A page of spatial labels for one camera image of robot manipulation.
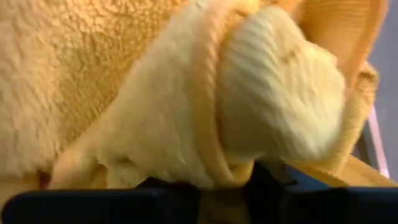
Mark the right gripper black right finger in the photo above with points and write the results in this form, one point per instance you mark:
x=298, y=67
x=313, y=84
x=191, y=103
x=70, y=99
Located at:
x=326, y=205

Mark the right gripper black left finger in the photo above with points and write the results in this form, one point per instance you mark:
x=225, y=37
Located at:
x=93, y=208

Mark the yellow microfiber towel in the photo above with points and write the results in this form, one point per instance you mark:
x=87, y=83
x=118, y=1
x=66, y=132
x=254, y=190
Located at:
x=155, y=109

